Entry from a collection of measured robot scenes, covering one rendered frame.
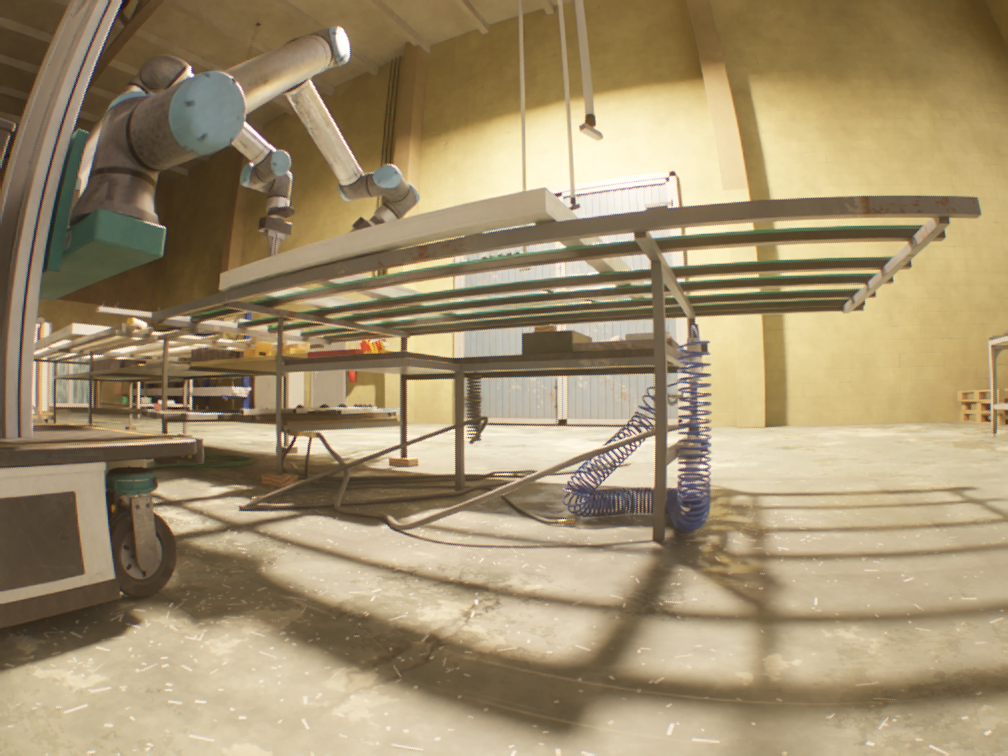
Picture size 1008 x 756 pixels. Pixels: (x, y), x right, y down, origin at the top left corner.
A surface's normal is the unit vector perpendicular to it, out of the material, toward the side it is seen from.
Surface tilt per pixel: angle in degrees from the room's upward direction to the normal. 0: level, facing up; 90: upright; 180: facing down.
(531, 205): 90
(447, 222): 90
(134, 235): 90
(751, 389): 90
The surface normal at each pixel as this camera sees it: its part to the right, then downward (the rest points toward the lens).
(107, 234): 0.94, -0.02
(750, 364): -0.44, -0.04
